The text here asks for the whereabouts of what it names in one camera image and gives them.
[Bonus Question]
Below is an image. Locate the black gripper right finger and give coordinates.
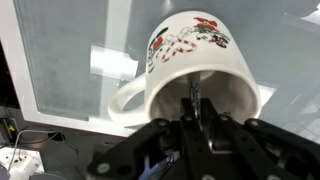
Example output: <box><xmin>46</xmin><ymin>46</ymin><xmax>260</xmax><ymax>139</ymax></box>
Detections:
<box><xmin>199</xmin><ymin>98</ymin><xmax>320</xmax><ymax>180</ymax></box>

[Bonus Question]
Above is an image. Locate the white power strip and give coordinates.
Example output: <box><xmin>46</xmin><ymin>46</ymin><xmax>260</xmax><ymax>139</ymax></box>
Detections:
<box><xmin>0</xmin><ymin>146</ymin><xmax>45</xmax><ymax>180</ymax></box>

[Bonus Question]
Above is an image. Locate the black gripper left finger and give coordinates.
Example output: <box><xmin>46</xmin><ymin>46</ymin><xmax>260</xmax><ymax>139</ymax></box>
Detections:
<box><xmin>87</xmin><ymin>98</ymin><xmax>214</xmax><ymax>180</ymax></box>

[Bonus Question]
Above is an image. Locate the white printed ceramic mug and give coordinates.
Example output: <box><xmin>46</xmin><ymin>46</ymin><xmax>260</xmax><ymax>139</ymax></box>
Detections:
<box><xmin>108</xmin><ymin>10</ymin><xmax>263</xmax><ymax>129</ymax></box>

